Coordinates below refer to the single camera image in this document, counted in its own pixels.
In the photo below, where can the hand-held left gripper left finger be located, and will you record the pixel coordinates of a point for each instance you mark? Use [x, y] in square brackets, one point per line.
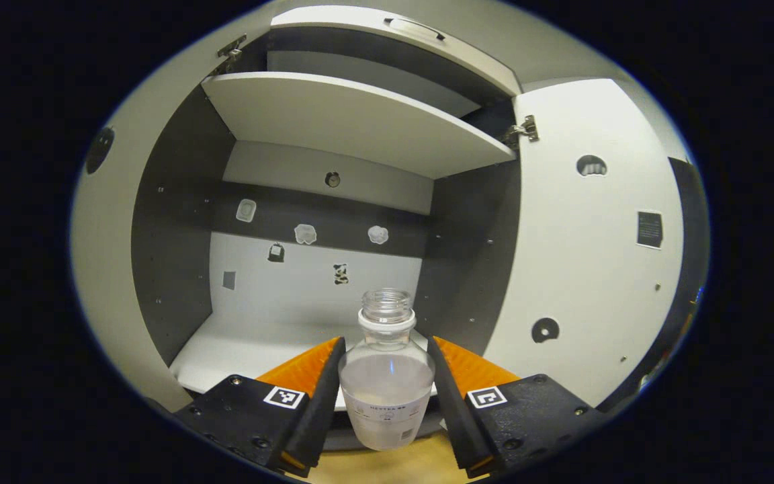
[306, 417]

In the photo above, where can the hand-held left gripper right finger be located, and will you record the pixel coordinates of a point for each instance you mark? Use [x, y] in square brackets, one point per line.
[457, 417]

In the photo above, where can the clear plastic bottle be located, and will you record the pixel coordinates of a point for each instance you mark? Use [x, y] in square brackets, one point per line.
[387, 396]

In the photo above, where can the metal door hinge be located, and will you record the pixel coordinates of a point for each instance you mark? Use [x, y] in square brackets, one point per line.
[230, 54]
[520, 131]

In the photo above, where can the white cabinet shelf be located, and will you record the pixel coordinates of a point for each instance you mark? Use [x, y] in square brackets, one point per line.
[373, 77]
[360, 124]

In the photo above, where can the white cabinet top panel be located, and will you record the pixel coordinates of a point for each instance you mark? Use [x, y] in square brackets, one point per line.
[360, 30]

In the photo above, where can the black backdrop cloth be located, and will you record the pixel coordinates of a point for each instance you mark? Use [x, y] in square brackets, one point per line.
[693, 222]

